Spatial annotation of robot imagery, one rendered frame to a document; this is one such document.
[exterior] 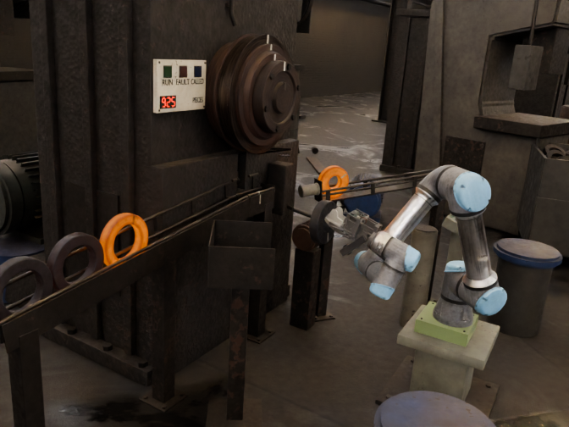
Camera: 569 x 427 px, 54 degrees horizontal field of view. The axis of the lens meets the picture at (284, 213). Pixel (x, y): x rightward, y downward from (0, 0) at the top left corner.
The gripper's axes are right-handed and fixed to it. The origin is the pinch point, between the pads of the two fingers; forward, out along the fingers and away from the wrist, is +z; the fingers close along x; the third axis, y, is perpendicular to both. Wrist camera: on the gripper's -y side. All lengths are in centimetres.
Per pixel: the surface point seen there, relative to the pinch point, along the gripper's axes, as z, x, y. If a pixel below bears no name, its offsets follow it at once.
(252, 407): -7, 19, -75
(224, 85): 56, -2, 26
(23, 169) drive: 158, 4, -59
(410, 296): -26, -80, -54
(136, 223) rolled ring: 42, 45, -13
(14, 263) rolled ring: 42, 87, -13
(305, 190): 34, -53, -19
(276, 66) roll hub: 47, -19, 36
